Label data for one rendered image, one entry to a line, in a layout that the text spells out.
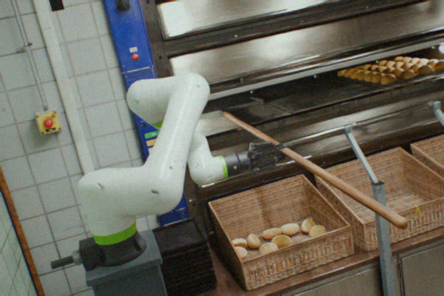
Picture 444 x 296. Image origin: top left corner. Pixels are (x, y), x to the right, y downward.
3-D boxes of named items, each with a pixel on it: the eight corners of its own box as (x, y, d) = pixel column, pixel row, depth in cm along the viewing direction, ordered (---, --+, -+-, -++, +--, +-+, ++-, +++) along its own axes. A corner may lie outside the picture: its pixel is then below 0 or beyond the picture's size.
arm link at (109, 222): (133, 244, 126) (115, 178, 121) (84, 246, 131) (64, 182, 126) (154, 221, 138) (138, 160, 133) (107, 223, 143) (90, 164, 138)
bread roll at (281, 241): (291, 246, 238) (292, 248, 243) (289, 232, 241) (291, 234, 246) (271, 248, 240) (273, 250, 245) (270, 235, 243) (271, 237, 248)
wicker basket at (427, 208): (318, 217, 269) (311, 172, 261) (403, 189, 282) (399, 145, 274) (366, 254, 224) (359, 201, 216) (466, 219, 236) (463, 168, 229)
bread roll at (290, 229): (298, 221, 251) (299, 230, 248) (298, 227, 257) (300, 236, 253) (279, 224, 252) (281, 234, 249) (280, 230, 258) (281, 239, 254)
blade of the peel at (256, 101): (263, 103, 297) (263, 99, 296) (178, 125, 286) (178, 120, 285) (246, 96, 331) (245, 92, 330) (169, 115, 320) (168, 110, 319)
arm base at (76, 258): (53, 285, 126) (47, 266, 124) (56, 260, 140) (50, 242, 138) (149, 256, 132) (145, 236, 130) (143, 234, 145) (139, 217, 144)
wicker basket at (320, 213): (216, 248, 258) (205, 201, 250) (309, 217, 271) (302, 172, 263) (246, 293, 212) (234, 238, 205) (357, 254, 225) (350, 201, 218)
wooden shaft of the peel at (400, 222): (411, 228, 123) (409, 219, 122) (400, 232, 123) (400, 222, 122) (228, 115, 284) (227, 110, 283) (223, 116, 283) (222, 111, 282)
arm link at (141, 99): (152, 103, 150) (156, 70, 154) (117, 108, 154) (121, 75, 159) (177, 127, 166) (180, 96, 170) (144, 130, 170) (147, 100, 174)
